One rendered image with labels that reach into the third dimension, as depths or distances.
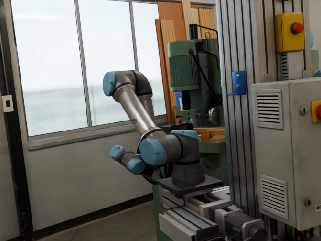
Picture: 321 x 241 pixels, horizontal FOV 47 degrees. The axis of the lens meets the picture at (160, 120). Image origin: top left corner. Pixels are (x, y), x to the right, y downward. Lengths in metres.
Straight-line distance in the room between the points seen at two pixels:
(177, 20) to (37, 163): 2.10
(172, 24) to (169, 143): 2.65
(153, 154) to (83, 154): 2.06
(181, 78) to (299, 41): 1.04
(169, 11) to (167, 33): 0.28
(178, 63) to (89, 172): 1.66
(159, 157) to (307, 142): 0.58
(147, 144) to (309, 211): 0.65
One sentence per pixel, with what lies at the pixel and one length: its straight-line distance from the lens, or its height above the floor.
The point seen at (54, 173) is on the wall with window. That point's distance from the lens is 3.41.
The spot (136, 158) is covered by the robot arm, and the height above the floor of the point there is 0.92.
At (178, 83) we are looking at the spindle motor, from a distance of 2.30.
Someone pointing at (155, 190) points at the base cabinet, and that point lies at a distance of 2.48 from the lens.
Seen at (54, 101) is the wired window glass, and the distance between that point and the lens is 3.45.
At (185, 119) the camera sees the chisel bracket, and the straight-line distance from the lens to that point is 2.34.
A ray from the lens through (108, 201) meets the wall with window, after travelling 3.73.
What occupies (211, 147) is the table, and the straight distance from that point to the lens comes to 2.10.
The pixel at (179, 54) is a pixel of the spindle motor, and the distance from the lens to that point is 2.30.
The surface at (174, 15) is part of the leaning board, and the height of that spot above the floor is 1.97.
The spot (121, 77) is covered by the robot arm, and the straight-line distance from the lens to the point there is 1.73.
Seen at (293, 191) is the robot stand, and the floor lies 0.88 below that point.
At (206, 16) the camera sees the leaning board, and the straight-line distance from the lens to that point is 4.44.
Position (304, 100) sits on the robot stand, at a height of 1.17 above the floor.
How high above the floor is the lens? 1.27
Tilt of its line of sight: 6 degrees down
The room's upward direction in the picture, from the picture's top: 5 degrees counter-clockwise
